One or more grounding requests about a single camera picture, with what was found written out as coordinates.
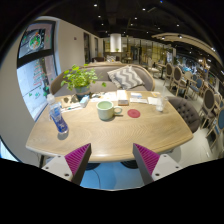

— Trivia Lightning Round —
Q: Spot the large window with decorations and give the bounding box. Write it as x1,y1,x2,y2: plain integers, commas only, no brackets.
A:
16,20,58,121

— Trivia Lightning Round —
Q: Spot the group of ceiling spotlights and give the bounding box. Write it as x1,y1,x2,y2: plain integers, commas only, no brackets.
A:
91,1,188,39

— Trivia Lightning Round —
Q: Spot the white round column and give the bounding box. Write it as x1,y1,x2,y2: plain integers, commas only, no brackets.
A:
109,33,123,53

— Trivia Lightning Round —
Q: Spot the light green ceramic mug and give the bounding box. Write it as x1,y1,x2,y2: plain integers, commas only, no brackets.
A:
96,100,123,121

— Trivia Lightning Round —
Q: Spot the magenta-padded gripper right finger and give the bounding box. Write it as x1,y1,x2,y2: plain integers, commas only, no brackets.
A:
132,143,184,186

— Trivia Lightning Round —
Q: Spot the grey upholstered curved sofa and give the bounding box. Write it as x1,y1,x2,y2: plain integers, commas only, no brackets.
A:
49,64,156,98

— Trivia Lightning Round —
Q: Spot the small light blue packet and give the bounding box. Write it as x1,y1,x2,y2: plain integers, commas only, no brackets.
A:
79,94,91,108

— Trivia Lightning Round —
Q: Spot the flat round red coaster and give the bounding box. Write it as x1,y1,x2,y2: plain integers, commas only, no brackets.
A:
127,108,142,119

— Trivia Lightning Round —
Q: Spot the group of dining chairs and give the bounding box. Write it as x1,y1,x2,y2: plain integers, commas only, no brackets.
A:
146,58,224,151

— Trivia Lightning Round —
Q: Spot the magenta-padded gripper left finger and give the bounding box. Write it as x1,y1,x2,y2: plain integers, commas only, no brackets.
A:
41,143,92,186

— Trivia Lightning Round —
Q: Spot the dark grey tufted armchair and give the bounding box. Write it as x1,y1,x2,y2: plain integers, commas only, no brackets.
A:
166,95,201,134

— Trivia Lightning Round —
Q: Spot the white paper napkin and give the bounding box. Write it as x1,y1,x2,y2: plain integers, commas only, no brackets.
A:
147,96,159,106

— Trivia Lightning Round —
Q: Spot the potted green leafy plant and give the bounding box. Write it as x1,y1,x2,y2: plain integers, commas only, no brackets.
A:
60,63,107,98

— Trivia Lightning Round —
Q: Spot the printed paper leaflet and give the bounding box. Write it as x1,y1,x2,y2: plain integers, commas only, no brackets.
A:
90,91,118,103

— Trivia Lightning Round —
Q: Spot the clear blue-labelled water bottle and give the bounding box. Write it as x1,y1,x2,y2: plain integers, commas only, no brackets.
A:
45,93,70,135

